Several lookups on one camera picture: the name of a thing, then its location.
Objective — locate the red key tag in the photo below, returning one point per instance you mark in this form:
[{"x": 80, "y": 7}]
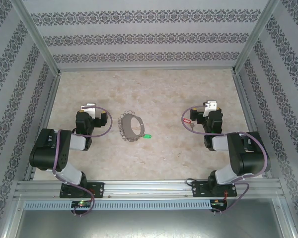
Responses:
[{"x": 186, "y": 120}]

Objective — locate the silver key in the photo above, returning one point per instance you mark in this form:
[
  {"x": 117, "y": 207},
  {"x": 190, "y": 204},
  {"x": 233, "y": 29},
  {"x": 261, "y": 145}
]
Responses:
[{"x": 192, "y": 126}]

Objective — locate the large keyring with small rings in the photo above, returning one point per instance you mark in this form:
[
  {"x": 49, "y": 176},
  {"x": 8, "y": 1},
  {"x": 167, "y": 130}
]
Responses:
[{"x": 126, "y": 124}]

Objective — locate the green key tag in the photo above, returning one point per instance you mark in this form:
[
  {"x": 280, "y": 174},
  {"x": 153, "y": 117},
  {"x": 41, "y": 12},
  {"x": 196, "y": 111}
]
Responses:
[{"x": 147, "y": 136}]

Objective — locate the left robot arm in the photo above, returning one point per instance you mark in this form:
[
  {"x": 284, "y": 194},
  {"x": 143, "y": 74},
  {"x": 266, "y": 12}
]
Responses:
[{"x": 44, "y": 148}]

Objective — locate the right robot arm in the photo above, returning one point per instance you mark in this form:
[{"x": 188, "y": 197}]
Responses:
[{"x": 248, "y": 158}]

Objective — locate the grey metal sheet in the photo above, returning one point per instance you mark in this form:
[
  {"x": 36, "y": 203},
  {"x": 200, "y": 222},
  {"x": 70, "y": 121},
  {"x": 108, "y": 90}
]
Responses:
[{"x": 149, "y": 223}]

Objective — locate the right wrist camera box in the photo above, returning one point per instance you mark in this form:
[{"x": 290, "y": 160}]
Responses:
[{"x": 210, "y": 105}]

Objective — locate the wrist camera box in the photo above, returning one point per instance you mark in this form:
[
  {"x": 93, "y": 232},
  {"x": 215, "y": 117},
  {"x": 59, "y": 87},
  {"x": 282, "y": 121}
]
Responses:
[
  {"x": 210, "y": 105},
  {"x": 88, "y": 106}
]

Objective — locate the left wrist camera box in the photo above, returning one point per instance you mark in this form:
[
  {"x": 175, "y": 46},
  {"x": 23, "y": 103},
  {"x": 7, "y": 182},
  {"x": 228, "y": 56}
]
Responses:
[{"x": 88, "y": 106}]

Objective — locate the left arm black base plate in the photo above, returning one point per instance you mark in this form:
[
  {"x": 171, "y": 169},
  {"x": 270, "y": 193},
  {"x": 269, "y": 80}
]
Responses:
[{"x": 98, "y": 189}]

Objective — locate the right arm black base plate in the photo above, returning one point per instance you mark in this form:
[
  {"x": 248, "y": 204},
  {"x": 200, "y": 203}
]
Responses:
[{"x": 200, "y": 189}]

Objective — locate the aluminium mounting rail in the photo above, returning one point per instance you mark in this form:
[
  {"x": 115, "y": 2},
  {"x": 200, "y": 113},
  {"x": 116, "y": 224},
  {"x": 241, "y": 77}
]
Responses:
[{"x": 144, "y": 188}]

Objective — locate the aluminium frame post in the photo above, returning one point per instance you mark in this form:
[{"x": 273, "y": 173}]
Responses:
[
  {"x": 37, "y": 37},
  {"x": 254, "y": 37}
]

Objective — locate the aluminium frame leg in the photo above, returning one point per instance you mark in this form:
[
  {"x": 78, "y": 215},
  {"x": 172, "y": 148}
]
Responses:
[
  {"x": 286, "y": 218},
  {"x": 13, "y": 215}
]

